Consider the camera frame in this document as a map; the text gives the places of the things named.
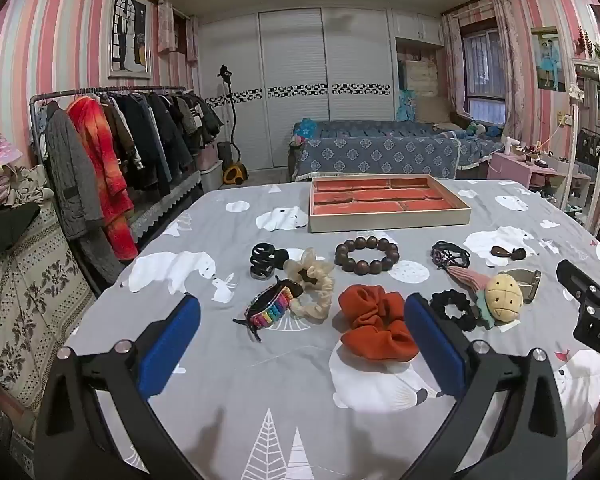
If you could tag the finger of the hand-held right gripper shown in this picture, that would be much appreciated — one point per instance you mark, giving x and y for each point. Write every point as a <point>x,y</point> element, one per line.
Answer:
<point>575,282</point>

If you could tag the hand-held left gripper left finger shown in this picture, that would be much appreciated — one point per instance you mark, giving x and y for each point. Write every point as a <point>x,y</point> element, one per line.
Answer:
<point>170,342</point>

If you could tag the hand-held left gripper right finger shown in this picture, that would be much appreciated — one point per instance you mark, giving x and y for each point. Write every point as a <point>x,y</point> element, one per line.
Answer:
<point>435,350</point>

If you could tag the orange scrunchie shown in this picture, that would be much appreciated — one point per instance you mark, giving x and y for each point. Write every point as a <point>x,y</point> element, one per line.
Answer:
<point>375,320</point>

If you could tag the yellow pineapple plush hair clip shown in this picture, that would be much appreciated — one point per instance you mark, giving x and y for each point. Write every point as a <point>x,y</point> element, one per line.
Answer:
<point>504,295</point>

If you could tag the brown hair clip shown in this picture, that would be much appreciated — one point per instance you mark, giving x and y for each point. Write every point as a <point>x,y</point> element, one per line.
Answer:
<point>502,252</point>

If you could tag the black hair claw clip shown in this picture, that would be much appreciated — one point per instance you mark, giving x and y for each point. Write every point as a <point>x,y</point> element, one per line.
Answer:
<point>262,260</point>

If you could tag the beige scrunchie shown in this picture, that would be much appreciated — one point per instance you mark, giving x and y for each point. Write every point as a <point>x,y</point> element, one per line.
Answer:
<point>316,300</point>

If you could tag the beige tray with orange lining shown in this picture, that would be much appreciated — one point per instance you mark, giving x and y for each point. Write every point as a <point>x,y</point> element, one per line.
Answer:
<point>380,200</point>

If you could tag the black scrunchie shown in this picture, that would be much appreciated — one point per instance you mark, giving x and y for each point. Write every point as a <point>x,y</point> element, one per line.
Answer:
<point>442,312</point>

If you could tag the grey polar bear bedsheet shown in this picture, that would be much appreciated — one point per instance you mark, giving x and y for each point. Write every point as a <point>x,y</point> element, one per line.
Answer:
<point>280,400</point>

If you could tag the pink desk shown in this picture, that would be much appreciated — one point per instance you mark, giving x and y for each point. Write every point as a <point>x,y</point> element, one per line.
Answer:
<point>510,167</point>

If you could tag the grey lace cover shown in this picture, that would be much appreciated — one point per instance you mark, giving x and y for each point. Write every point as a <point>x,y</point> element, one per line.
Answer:
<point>165,205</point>

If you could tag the beige floral patterned blanket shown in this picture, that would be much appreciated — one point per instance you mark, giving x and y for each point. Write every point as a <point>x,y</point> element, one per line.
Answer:
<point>25,300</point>

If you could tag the white storage box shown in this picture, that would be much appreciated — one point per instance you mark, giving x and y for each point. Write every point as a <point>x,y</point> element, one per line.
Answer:
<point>211,177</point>

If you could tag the yellow garment steamer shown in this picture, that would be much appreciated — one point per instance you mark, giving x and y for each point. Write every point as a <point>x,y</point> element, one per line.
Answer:
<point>235,172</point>

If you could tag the orange fleece robe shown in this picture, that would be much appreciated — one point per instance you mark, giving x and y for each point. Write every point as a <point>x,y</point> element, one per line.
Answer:
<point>105,170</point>

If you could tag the grey quilted coat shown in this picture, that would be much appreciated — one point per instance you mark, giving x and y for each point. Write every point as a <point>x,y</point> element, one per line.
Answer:
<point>72,180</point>

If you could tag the pink storage box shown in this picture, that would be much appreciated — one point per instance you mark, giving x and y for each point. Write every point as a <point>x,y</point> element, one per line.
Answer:
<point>207,155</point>

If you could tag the sofa with blue patterned cover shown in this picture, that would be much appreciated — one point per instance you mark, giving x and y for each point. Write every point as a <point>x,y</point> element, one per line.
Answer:
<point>380,152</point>

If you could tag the row of dark hanging clothes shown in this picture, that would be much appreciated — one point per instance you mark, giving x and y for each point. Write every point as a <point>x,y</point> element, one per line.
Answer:
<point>155,135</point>

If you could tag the pile of clothes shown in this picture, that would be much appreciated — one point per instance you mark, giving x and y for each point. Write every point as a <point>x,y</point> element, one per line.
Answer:
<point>15,200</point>

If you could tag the pink floral curtain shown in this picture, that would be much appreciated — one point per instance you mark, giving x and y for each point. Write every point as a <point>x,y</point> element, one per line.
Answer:
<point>510,65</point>
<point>452,60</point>
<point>167,25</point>

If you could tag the window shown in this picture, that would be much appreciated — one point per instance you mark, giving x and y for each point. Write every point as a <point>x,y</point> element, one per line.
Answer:
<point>482,75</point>

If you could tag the teal cloth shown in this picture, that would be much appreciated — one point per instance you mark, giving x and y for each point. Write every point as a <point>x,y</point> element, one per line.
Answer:
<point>406,105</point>

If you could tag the metal clothes rack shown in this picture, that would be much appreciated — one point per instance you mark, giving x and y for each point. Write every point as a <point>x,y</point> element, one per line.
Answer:
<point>34,110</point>

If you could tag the white wardrobe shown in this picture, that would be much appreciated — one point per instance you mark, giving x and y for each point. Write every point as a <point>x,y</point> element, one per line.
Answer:
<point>290,60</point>

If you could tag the framed wedding picture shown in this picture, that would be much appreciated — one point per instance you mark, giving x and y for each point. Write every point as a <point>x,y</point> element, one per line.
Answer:
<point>129,35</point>

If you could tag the wall poster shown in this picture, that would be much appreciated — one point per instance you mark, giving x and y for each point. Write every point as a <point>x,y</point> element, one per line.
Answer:
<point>549,60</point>

